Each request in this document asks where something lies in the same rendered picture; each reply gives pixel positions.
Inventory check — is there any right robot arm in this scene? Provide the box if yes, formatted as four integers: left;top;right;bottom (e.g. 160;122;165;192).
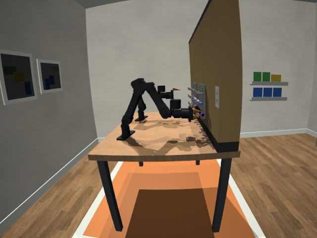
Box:
117;82;185;140

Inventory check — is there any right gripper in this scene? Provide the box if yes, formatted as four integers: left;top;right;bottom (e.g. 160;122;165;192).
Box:
181;106;203;122

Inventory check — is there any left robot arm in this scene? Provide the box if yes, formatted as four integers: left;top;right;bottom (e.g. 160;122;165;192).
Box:
131;78;172;121

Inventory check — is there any black metal bar with violet end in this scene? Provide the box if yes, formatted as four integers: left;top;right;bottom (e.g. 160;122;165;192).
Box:
194;105;205;117

